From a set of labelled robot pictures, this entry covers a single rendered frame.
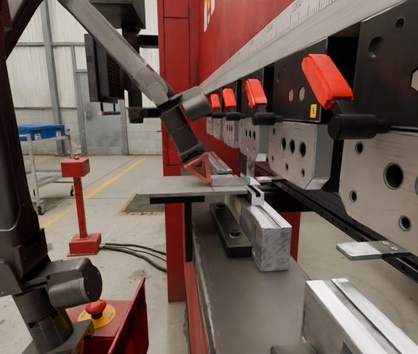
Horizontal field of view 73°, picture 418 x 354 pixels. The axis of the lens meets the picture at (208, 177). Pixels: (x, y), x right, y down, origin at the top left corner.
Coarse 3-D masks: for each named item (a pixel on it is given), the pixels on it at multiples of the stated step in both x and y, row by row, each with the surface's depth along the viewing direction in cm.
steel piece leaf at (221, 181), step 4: (212, 180) 78; (216, 180) 78; (220, 180) 78; (224, 180) 78; (228, 180) 78; (232, 180) 78; (236, 180) 78; (240, 180) 78; (212, 184) 74; (216, 184) 74; (220, 184) 74; (224, 184) 74; (228, 184) 74; (232, 184) 74; (236, 184) 74; (240, 184) 74; (244, 184) 74; (248, 184) 74
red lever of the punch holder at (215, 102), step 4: (212, 96) 82; (216, 96) 82; (212, 100) 81; (216, 100) 81; (212, 104) 80; (216, 104) 80; (212, 108) 80; (216, 108) 79; (220, 108) 80; (212, 112) 78; (216, 112) 77; (220, 112) 78; (212, 116) 77; (216, 116) 77; (220, 116) 78; (224, 116) 78
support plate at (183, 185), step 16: (160, 176) 84; (176, 176) 84; (192, 176) 84; (224, 176) 84; (144, 192) 67; (160, 192) 67; (176, 192) 67; (192, 192) 68; (208, 192) 68; (224, 192) 69; (240, 192) 69
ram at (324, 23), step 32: (224, 0) 79; (256, 0) 51; (288, 0) 37; (352, 0) 25; (384, 0) 21; (224, 32) 80; (256, 32) 51; (288, 32) 38; (320, 32) 30; (352, 32) 27; (256, 64) 52
